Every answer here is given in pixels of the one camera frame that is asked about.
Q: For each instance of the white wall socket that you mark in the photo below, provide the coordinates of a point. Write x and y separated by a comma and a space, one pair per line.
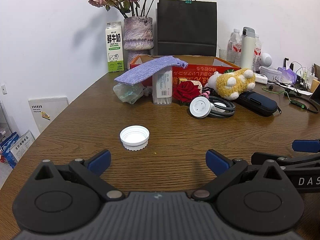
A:
3, 89

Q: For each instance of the black paper shopping bag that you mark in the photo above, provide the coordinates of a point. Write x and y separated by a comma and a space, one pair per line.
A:
186, 28

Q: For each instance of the white jar lid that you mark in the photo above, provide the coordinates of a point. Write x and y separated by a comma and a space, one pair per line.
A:
134, 138

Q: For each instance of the purple knitted cloth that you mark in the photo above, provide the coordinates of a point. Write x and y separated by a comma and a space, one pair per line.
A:
146, 70

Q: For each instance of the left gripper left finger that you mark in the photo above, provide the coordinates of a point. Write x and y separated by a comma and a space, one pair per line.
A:
88, 172

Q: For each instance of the white round speaker robot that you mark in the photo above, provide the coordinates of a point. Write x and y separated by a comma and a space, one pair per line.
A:
265, 60

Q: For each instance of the purple ceramic vase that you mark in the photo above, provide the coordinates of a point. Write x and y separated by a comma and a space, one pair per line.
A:
138, 37

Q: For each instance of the red artificial rose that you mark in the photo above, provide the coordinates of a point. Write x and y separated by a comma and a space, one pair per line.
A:
186, 91

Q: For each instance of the white thermos bottle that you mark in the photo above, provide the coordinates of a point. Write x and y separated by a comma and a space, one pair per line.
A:
247, 47

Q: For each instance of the yellow white plush toy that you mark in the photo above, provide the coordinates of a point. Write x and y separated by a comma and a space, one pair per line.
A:
230, 85

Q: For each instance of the white power bank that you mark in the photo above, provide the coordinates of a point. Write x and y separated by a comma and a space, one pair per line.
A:
262, 79

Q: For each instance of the white round charger puck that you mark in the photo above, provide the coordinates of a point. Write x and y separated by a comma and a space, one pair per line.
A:
200, 107

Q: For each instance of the white floral tin box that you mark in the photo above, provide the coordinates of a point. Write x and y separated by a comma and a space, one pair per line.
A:
272, 74

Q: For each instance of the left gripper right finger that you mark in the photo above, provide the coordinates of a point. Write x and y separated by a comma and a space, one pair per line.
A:
226, 171

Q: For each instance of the purple tissue pack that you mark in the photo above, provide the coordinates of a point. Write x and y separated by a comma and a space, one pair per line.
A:
288, 74

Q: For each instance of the clear cotton swab box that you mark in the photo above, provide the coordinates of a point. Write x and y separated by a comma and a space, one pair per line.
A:
162, 87

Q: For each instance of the red orange cardboard box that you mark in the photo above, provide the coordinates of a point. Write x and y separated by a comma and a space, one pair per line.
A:
200, 68

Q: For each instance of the dark blue zip case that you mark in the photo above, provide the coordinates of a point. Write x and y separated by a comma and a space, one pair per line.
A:
258, 103

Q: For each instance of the green white milk carton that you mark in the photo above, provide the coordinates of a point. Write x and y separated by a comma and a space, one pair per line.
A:
114, 47

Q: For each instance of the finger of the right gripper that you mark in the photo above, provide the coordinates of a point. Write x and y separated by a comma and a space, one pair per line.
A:
311, 146

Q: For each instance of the iridescent plastic bag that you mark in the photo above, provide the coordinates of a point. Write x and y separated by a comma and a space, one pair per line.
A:
128, 93

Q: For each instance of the clear water bottle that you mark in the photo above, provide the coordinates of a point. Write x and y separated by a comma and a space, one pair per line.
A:
234, 47
257, 53

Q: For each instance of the clear drinking glass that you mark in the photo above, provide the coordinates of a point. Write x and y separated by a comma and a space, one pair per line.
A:
223, 54

